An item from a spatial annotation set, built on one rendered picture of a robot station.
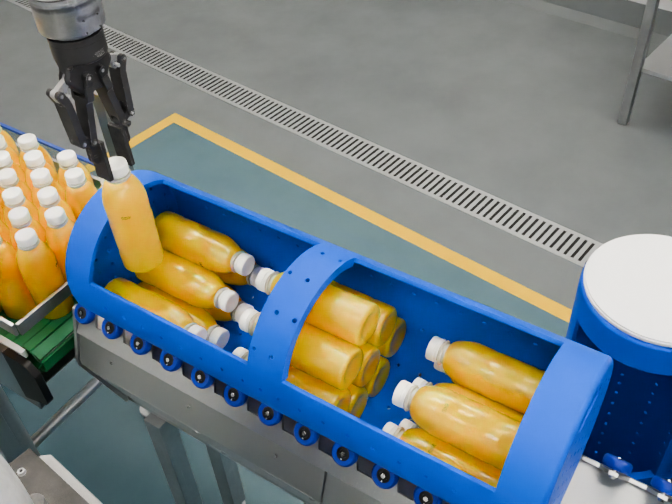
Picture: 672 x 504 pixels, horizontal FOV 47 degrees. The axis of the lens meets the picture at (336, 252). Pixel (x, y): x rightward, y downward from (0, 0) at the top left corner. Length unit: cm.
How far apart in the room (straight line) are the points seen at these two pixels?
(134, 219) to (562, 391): 70
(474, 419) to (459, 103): 285
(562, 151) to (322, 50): 147
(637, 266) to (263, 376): 73
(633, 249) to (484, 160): 197
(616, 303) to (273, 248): 62
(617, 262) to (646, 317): 14
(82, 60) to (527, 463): 78
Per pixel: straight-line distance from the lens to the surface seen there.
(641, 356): 141
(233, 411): 139
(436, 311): 128
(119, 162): 124
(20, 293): 165
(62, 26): 108
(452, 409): 110
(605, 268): 148
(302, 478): 137
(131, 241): 129
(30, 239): 155
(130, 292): 139
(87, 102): 115
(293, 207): 320
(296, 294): 113
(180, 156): 359
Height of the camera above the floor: 204
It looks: 43 degrees down
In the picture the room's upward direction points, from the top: 4 degrees counter-clockwise
